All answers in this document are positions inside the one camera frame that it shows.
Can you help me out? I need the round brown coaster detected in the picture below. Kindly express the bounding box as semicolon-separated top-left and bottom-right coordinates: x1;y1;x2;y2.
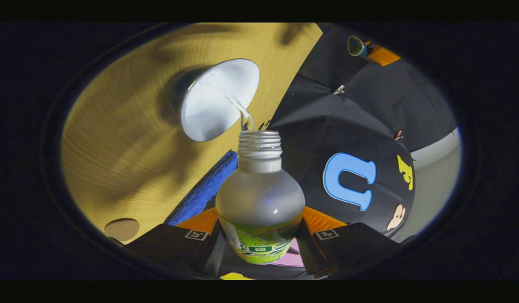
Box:
104;218;140;242

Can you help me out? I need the silver green-label water bottle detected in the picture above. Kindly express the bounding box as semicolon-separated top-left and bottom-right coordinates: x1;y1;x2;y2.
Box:
215;130;305;265

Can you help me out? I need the teal white-lined teacup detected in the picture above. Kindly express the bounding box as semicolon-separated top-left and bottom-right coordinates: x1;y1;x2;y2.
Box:
169;58;260;142

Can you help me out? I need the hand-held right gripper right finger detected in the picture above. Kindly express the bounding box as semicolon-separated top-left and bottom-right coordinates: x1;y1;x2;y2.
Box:
296;206;401;278

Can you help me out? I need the blue folded towel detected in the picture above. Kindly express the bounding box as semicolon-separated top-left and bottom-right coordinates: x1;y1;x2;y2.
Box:
165;150;239;226

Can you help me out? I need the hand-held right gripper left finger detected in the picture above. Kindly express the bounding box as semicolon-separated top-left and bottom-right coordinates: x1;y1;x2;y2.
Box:
125;206;227;279

